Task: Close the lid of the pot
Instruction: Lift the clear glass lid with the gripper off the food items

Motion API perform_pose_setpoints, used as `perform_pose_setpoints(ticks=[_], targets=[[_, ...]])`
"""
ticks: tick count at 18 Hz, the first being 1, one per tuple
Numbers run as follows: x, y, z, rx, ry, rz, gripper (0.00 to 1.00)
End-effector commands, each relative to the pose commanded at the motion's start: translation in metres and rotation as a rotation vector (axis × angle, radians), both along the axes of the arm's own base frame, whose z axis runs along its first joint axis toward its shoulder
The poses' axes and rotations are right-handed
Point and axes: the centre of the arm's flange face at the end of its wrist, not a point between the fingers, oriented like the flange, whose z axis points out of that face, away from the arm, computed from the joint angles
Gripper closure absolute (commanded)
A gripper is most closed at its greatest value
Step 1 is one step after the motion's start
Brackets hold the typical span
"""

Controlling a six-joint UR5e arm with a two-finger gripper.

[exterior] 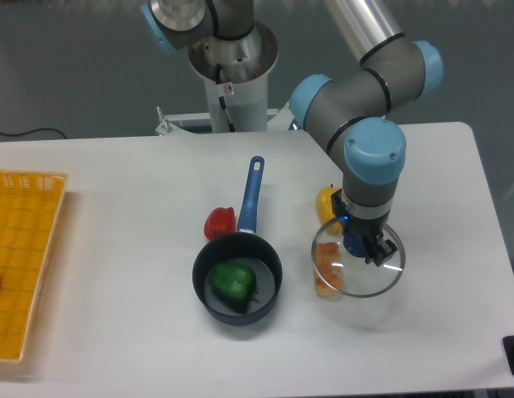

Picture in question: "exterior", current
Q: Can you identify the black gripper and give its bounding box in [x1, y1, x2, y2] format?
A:
[331, 190, 397, 265]

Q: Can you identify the glass pot lid blue knob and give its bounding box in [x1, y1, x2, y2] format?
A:
[311, 218, 405, 299]

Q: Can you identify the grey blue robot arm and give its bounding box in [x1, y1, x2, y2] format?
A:
[141, 1, 444, 265]

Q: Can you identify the orange bell pepper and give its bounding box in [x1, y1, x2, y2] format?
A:
[313, 242, 344, 299]

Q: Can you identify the yellow bell pepper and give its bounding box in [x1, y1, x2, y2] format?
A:
[315, 186, 342, 235]

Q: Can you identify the green bell pepper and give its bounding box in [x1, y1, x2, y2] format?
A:
[208, 262, 257, 313]

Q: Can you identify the red bell pepper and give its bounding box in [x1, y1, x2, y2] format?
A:
[204, 207, 236, 240]

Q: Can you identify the yellow woven basket tray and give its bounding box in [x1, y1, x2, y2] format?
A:
[0, 169, 68, 363]

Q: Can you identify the black saucepan blue handle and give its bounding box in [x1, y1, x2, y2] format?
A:
[192, 156, 283, 326]

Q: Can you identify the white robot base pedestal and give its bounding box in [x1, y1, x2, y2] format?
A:
[155, 22, 296, 136]

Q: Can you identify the black cable on floor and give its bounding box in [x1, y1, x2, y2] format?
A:
[0, 127, 68, 139]

